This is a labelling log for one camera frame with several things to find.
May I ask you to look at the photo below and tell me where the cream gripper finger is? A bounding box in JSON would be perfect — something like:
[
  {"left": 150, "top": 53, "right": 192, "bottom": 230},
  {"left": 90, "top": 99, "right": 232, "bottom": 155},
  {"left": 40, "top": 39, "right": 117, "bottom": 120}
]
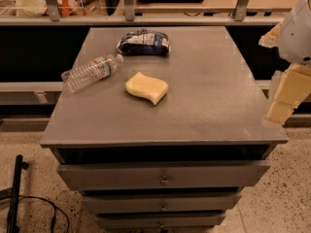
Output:
[
  {"left": 264, "top": 63, "right": 311, "bottom": 124},
  {"left": 259, "top": 23, "right": 281, "bottom": 49}
]

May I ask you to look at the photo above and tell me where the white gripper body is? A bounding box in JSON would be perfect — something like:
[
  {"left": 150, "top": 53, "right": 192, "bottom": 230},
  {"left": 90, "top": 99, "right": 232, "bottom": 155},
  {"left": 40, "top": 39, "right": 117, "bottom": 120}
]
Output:
[{"left": 278, "top": 0, "right": 311, "bottom": 64}]

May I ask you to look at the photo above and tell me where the clear plastic water bottle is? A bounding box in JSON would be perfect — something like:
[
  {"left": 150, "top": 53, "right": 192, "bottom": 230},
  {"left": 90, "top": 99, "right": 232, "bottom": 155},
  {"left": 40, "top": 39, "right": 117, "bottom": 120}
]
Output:
[{"left": 61, "top": 54, "right": 123, "bottom": 92}]

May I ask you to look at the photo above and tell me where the blue white snack bag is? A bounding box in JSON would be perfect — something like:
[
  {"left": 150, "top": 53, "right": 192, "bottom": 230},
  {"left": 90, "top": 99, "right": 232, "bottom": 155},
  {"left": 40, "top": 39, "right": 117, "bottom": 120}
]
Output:
[{"left": 117, "top": 29, "right": 170, "bottom": 56}]

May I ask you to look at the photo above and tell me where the grey drawer cabinet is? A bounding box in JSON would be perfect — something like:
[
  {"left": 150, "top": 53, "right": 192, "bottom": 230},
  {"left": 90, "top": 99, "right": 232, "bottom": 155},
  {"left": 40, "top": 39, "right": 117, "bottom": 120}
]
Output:
[{"left": 42, "top": 26, "right": 287, "bottom": 217}]

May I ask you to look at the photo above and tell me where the middle grey drawer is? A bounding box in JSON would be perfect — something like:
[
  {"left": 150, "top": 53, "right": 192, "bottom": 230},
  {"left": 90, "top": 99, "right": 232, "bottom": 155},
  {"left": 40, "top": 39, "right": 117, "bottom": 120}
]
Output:
[{"left": 83, "top": 192, "right": 241, "bottom": 214}]

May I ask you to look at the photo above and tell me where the yellow sponge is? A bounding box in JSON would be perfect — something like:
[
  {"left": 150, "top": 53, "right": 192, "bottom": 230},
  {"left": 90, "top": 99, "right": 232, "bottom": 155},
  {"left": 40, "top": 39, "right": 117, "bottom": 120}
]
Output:
[{"left": 125, "top": 72, "right": 168, "bottom": 105}]

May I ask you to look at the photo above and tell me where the bottom grey drawer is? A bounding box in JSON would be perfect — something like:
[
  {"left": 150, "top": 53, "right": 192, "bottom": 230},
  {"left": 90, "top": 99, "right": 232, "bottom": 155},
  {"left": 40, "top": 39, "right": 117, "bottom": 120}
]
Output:
[{"left": 95, "top": 213, "right": 225, "bottom": 229}]

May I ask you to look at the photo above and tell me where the white orange plastic bag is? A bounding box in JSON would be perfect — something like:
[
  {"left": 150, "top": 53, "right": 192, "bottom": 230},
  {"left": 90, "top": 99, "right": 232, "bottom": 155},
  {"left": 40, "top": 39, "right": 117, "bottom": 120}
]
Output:
[{"left": 14, "top": 0, "right": 81, "bottom": 17}]

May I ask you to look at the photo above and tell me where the metal railing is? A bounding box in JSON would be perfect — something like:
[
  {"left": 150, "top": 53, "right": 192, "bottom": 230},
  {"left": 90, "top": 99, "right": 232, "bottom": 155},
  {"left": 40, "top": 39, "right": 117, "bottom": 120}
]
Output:
[{"left": 0, "top": 0, "right": 284, "bottom": 26}]

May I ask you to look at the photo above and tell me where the black stand leg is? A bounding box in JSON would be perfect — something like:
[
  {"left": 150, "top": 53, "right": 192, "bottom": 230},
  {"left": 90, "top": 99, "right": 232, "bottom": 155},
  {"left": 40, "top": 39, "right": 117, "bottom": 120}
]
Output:
[{"left": 6, "top": 154, "right": 29, "bottom": 233}]

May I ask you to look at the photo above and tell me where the black cable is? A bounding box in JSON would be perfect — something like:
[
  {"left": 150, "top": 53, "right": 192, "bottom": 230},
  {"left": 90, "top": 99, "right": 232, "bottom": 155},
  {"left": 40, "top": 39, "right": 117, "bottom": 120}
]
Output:
[{"left": 0, "top": 195, "right": 71, "bottom": 233}]

